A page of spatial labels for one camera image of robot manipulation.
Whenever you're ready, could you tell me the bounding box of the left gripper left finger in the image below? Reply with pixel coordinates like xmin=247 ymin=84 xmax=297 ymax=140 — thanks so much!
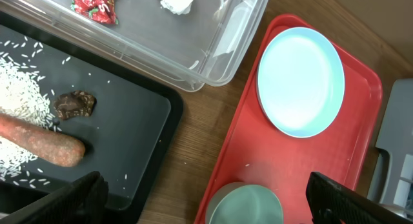
xmin=1 ymin=172 xmax=108 ymax=224

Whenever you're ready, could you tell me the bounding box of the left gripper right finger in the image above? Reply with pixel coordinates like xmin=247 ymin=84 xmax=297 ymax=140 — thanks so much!
xmin=306 ymin=172 xmax=410 ymax=224

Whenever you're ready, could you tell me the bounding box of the orange carrot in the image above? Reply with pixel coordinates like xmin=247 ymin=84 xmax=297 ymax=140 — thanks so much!
xmin=1 ymin=114 xmax=86 ymax=167

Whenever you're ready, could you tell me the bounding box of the green bowl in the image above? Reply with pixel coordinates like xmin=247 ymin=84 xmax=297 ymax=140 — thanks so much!
xmin=205 ymin=182 xmax=284 ymax=224

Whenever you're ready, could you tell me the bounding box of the dark brown food scrap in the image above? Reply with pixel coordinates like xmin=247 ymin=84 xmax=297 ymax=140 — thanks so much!
xmin=54 ymin=90 xmax=96 ymax=120

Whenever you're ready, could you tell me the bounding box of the white rice pile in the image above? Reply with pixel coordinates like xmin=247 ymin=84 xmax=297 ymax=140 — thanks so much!
xmin=1 ymin=40 xmax=62 ymax=188

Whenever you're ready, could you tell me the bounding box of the white round plate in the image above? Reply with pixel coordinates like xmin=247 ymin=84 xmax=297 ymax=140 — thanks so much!
xmin=256 ymin=27 xmax=345 ymax=138

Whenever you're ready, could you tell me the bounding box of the red snack wrapper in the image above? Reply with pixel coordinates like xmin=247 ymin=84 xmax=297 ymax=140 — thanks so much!
xmin=70 ymin=0 xmax=118 ymax=25

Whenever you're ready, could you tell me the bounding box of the white tissue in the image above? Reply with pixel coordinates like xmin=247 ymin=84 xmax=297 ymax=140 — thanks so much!
xmin=160 ymin=0 xmax=194 ymax=15

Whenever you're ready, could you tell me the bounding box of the grey dishwasher rack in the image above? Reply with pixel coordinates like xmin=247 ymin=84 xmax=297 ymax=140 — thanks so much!
xmin=367 ymin=79 xmax=412 ymax=220

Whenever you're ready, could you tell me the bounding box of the red serving tray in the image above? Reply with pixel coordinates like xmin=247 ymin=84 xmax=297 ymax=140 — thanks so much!
xmin=193 ymin=13 xmax=384 ymax=224

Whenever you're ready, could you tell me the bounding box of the black plastic tray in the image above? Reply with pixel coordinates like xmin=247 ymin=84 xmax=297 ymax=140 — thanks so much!
xmin=1 ymin=13 xmax=184 ymax=223

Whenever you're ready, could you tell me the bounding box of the clear plastic bin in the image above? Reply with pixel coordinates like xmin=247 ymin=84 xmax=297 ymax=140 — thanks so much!
xmin=1 ymin=0 xmax=268 ymax=92

